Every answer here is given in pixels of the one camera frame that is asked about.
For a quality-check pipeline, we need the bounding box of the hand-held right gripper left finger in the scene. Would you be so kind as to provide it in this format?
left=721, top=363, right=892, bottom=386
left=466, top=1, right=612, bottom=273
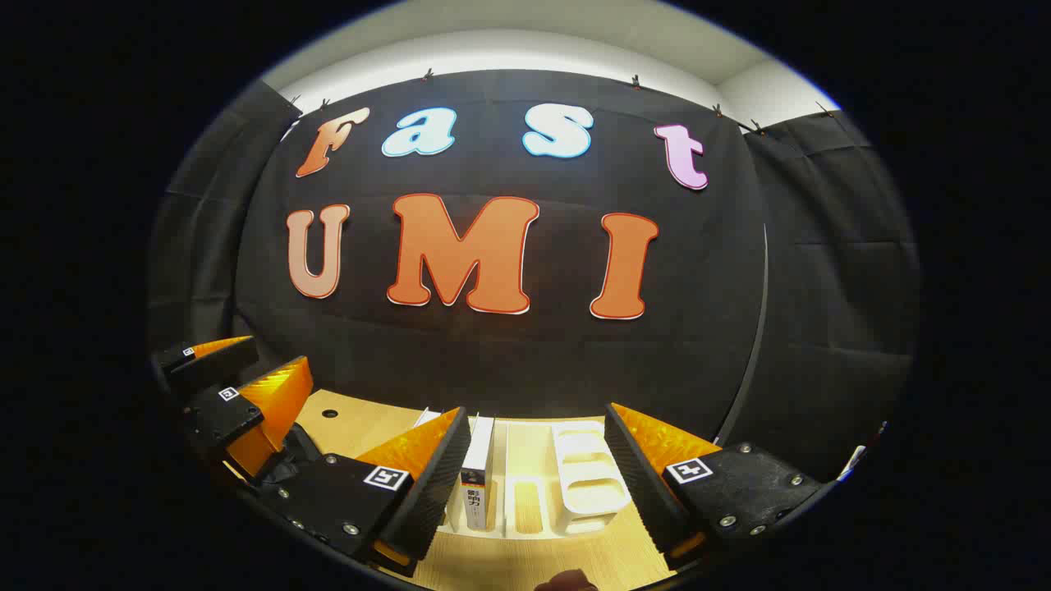
left=261, top=406, right=473, bottom=577

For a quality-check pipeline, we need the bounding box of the white bookshelf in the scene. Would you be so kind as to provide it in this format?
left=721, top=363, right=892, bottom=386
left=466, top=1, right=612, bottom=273
left=415, top=410, right=637, bottom=540

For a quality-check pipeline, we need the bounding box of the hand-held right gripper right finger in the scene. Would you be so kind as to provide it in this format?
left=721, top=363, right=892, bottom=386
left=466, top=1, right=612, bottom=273
left=604, top=401, right=824, bottom=573

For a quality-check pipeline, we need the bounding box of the white portrait cover book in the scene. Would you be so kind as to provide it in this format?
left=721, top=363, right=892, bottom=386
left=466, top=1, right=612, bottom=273
left=460, top=415, right=496, bottom=531

